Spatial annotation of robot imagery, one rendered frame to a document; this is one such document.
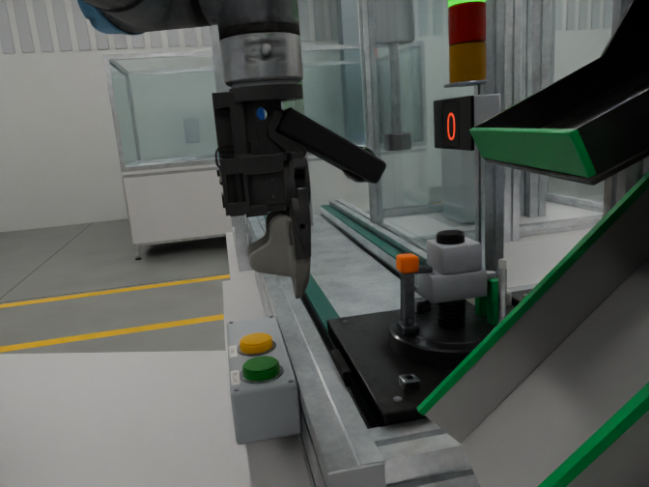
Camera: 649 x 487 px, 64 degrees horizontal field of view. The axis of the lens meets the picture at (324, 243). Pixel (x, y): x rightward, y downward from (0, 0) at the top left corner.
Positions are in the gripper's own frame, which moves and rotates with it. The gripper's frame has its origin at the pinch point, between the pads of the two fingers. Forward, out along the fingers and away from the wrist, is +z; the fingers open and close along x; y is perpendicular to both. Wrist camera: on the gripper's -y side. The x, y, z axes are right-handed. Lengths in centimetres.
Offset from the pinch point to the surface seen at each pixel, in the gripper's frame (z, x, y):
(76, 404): 19.7, -21.0, 30.8
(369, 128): -14, -74, -30
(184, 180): 29, -495, 43
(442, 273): 0.0, 2.7, -14.3
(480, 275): 0.7, 2.8, -18.5
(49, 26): -178, -794, 219
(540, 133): -15.1, 30.8, -6.7
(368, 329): 8.6, -5.8, -8.2
